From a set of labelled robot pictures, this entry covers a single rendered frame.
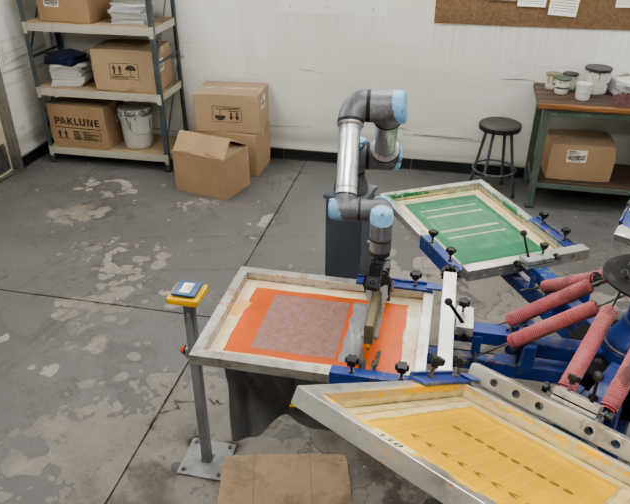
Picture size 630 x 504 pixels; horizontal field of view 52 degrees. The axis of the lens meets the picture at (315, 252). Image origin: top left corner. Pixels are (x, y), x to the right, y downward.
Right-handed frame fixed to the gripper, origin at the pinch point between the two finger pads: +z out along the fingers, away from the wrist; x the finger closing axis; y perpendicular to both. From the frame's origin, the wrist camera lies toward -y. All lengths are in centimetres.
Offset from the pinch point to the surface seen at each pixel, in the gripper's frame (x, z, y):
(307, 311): 26.6, 13.6, 8.0
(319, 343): 18.2, 13.5, -10.0
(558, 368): -64, 17, -2
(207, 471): 74, 108, 4
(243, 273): 57, 10, 24
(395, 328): -7.1, 13.6, 4.4
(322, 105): 96, 55, 380
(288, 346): 28.5, 13.5, -13.9
